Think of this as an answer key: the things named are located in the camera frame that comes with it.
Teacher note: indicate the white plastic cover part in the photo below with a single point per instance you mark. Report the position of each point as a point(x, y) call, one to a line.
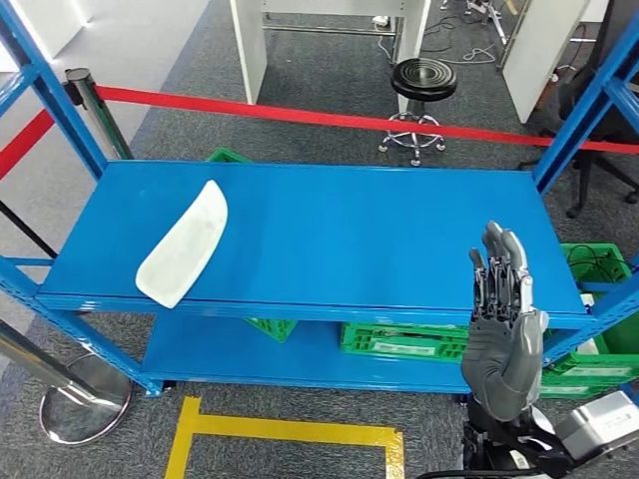
point(184, 251)

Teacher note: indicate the black round stool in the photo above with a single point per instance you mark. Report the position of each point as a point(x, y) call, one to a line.
point(423, 78)

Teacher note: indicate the white foam piece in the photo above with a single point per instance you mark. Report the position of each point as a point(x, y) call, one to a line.
point(589, 344)

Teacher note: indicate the chrome stanchion post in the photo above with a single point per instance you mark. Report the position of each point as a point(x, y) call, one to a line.
point(84, 403)
point(97, 116)

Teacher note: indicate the black office chair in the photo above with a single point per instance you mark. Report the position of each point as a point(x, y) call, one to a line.
point(594, 165)

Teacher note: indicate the white power strip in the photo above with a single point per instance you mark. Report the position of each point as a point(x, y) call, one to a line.
point(381, 20)

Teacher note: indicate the blue metal shelf rack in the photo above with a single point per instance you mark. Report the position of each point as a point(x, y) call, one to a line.
point(324, 231)

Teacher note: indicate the white table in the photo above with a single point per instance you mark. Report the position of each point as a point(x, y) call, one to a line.
point(247, 53)

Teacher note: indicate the white cabinet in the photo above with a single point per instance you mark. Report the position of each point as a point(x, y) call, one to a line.
point(539, 59)

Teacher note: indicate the chrome chair base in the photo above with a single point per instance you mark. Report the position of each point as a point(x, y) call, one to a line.
point(486, 13)

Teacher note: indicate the green plastic crate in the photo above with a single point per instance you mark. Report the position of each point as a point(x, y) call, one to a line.
point(589, 373)
point(272, 328)
point(399, 344)

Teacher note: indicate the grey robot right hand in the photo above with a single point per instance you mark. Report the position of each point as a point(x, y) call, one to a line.
point(504, 363)

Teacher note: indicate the red barrier belt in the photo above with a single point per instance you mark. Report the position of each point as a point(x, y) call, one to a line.
point(299, 117)
point(23, 142)

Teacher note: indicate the black pole stand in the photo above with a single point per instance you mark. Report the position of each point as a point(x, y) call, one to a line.
point(27, 230)

